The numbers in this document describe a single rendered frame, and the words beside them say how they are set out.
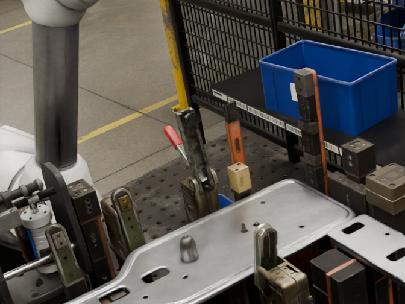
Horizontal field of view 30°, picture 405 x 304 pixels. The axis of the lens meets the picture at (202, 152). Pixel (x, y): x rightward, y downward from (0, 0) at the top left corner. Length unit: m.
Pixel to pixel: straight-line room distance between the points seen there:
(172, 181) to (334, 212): 0.93
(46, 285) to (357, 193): 0.66
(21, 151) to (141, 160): 2.21
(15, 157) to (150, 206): 0.50
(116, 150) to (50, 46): 2.70
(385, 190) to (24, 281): 0.74
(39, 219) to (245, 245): 0.40
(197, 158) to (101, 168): 2.60
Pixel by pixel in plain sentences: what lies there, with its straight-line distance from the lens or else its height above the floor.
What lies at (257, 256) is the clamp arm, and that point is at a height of 1.06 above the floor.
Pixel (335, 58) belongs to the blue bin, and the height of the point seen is 1.13.
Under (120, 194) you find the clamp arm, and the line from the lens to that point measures 1.51.
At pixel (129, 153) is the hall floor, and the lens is 4.24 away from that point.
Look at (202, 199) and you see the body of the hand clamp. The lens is 1.59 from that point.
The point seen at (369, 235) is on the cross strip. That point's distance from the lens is 1.45.
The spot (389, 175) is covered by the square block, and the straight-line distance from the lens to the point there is 1.52.
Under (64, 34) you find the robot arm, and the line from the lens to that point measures 1.63.
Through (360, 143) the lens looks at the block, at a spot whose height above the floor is 1.08.
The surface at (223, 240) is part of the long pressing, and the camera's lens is 1.49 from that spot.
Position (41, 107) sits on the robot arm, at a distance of 1.73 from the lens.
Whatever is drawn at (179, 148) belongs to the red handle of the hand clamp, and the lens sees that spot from 1.61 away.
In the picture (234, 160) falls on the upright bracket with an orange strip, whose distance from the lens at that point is 1.62.
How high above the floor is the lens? 1.81
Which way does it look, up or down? 26 degrees down
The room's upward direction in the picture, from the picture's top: 11 degrees counter-clockwise
